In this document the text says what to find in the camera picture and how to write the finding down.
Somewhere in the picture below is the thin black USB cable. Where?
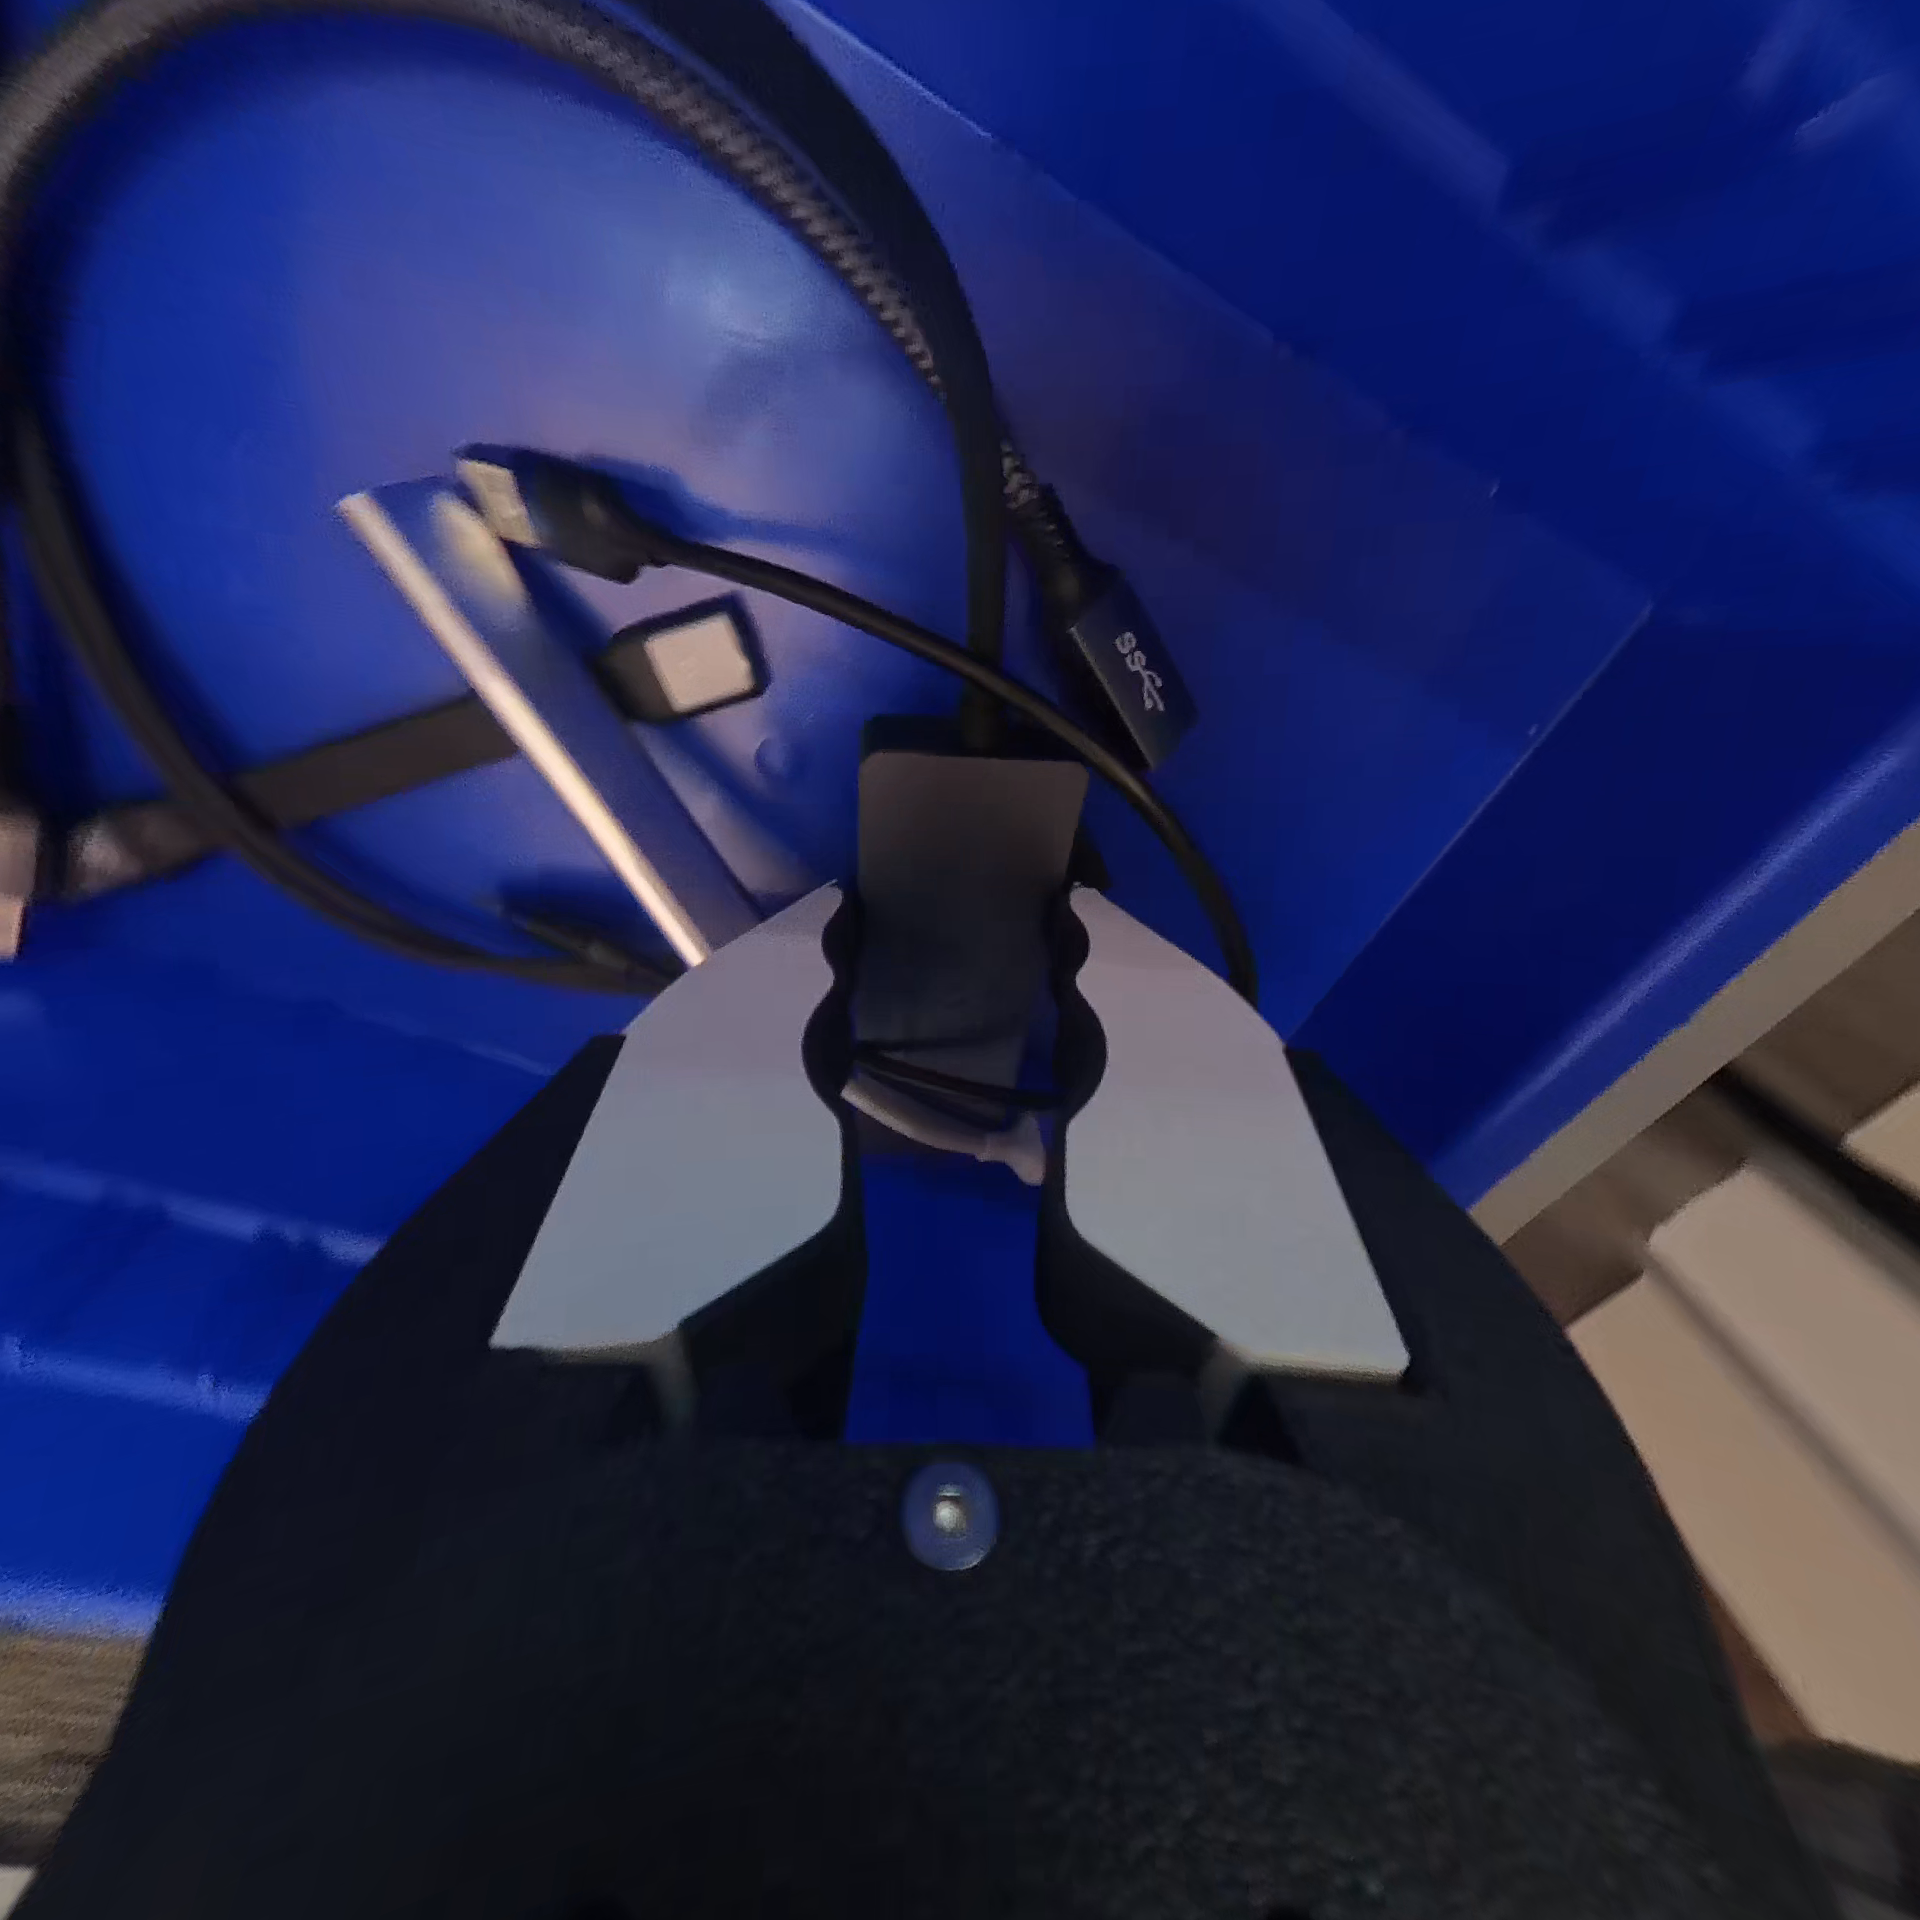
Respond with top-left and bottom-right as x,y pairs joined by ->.
454,438 -> 1262,1121

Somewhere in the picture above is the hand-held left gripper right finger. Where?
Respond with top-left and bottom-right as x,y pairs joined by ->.
1035,884 -> 1416,1449

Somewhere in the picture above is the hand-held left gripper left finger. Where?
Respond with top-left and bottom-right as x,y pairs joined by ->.
490,882 -> 875,1445

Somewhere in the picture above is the silver USB hub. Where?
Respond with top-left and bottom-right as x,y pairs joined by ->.
334,477 -> 1048,1190

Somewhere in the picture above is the blue plastic bin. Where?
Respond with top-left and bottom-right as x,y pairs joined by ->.
0,0 -> 1920,1630

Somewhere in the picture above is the braided USB cable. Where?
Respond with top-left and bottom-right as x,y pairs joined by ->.
0,0 -> 1205,964

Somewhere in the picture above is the dark grey USB hub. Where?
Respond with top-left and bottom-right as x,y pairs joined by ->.
0,0 -> 1096,1086

